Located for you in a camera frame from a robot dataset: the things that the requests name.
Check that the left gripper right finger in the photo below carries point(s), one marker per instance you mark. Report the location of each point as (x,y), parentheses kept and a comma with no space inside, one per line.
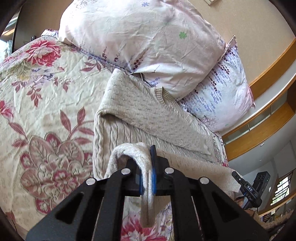
(201,210)

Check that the beige cable-knit sweater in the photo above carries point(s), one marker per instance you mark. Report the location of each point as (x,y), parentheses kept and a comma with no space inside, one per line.
(131,118)

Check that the lavender print pillow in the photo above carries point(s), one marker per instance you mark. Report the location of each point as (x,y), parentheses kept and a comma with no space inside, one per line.
(224,96)

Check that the floral bed quilt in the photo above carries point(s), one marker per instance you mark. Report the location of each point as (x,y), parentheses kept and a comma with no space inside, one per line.
(50,93)

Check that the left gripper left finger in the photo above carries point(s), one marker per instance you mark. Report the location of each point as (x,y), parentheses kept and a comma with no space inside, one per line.
(93,211)

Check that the pink floral pillow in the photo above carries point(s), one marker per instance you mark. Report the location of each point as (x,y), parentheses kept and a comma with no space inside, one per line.
(168,42)

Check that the person's right hand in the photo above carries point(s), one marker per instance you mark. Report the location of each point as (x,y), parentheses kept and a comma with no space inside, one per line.
(252,213)

